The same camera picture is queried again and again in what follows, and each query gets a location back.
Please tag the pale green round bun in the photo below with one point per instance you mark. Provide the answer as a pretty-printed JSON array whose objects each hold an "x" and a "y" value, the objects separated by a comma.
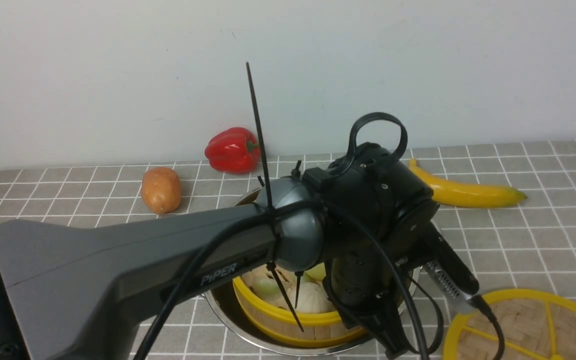
[{"x": 317, "y": 273}]

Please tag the yellow woven steamer lid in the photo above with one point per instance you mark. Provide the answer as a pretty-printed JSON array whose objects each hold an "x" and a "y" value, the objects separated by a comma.
[{"x": 536, "y": 325}]

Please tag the white round bun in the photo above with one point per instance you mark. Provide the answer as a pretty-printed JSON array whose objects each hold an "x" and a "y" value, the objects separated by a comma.
[{"x": 311, "y": 298}]

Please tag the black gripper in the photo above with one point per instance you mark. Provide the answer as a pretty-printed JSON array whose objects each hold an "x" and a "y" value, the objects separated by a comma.
[{"x": 361, "y": 287}]

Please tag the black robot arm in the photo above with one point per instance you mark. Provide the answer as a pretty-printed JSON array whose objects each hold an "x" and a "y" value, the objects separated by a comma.
[{"x": 80, "y": 293}]

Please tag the stainless steel pot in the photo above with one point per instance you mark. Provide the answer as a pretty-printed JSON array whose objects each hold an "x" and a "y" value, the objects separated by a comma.
[{"x": 248, "y": 330}]

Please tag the red bell pepper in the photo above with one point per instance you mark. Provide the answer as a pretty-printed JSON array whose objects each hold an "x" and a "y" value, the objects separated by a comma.
[{"x": 233, "y": 151}]

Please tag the green dumpling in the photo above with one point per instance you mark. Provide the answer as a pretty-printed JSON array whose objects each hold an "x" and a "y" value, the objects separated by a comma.
[{"x": 265, "y": 287}]

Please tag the yellow bamboo steamer basket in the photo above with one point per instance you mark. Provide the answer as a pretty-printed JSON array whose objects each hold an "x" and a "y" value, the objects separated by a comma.
[{"x": 288, "y": 278}]

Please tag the brown potato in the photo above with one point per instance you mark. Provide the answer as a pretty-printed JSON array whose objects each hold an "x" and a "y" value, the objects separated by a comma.
[{"x": 161, "y": 190}]

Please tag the wrist camera with silver mount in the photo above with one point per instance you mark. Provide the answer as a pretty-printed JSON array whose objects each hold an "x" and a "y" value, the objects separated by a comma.
[{"x": 449, "y": 273}]

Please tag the yellow banana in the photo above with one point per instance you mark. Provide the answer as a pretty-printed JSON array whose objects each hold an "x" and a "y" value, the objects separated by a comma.
[{"x": 467, "y": 195}]

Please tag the grey checkered tablecloth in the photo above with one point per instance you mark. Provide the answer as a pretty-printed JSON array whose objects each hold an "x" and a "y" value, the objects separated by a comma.
[{"x": 532, "y": 246}]

